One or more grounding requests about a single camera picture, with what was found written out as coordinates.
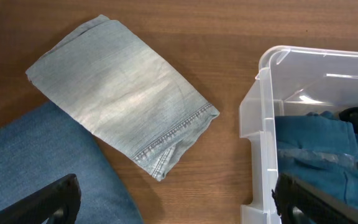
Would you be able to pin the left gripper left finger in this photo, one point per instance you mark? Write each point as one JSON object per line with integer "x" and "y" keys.
{"x": 57, "y": 203}

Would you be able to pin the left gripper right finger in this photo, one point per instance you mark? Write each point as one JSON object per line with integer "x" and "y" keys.
{"x": 297, "y": 201}

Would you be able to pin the teal garment with tape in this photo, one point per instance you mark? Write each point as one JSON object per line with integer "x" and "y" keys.
{"x": 322, "y": 151}

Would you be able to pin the dark blue folded jeans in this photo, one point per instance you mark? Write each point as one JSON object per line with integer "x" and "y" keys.
{"x": 46, "y": 144}

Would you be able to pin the clear plastic storage bin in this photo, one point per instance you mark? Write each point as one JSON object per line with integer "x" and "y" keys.
{"x": 291, "y": 81}

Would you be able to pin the light blue folded jeans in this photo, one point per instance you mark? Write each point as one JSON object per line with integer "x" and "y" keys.
{"x": 123, "y": 92}

